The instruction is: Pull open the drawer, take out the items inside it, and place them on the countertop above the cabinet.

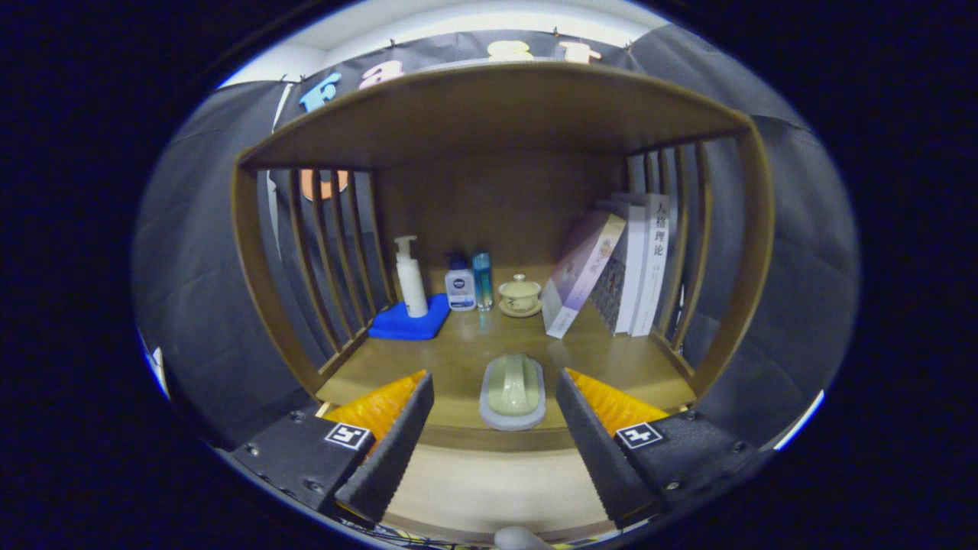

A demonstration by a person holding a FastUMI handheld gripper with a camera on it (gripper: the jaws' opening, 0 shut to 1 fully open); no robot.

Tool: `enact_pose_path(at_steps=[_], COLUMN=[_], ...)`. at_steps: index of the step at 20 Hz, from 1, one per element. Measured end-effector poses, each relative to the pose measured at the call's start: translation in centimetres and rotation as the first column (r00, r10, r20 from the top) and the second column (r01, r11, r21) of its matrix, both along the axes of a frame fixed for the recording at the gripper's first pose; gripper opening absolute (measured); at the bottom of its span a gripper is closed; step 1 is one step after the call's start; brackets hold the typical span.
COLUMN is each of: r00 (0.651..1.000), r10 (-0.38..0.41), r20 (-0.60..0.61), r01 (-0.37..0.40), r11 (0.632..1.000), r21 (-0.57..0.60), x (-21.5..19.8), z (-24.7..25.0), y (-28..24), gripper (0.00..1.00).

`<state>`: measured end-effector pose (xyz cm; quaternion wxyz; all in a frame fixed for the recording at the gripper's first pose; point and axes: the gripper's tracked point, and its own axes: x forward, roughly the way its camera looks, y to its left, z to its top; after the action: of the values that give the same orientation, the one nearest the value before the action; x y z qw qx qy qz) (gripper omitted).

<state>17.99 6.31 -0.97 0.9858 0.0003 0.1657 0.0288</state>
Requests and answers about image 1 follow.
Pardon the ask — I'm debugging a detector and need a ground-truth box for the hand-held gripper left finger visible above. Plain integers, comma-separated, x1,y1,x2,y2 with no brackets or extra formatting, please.
229,370,436,528

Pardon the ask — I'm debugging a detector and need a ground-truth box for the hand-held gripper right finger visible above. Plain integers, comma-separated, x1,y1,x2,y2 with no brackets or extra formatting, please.
555,368,772,529

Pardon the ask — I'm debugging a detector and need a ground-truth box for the wooden drawer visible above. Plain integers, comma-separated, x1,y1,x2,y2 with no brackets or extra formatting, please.
381,443,621,546

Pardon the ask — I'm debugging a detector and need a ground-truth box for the grey rounded item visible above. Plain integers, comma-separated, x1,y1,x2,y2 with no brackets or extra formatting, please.
494,526,555,550

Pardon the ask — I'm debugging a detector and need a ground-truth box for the wooden countertop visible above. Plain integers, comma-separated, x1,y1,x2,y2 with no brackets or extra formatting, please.
315,302,698,451

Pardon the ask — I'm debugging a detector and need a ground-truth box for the wooden cabinet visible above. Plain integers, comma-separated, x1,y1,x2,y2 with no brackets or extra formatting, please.
233,61,776,453

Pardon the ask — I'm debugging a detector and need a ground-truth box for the blue folded cloth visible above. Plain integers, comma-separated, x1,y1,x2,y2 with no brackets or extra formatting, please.
368,294,452,341

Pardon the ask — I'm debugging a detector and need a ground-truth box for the white book with patterned cover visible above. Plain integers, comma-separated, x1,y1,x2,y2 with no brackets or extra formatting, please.
592,200,648,335

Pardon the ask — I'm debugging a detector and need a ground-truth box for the white pump bottle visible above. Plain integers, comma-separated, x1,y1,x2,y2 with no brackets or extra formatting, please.
394,235,429,319

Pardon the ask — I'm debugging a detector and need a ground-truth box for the beige lidded ceramic cup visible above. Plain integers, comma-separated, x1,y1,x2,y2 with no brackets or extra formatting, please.
498,273,542,318

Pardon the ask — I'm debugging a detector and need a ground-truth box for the pink leaning book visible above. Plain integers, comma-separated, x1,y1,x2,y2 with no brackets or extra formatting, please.
541,210,627,340

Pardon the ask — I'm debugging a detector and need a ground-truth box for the white bottle with blue cap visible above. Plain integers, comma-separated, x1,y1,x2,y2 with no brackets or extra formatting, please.
445,254,477,312

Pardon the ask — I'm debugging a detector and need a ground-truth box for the slim teal bottle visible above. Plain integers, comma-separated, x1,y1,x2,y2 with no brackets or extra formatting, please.
471,252,494,311

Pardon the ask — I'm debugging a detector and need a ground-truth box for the white appliance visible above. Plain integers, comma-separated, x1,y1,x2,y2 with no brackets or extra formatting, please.
773,390,826,451

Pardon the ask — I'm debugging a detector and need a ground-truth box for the black backdrop cloth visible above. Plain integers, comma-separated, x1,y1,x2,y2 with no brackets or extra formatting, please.
131,23,861,453

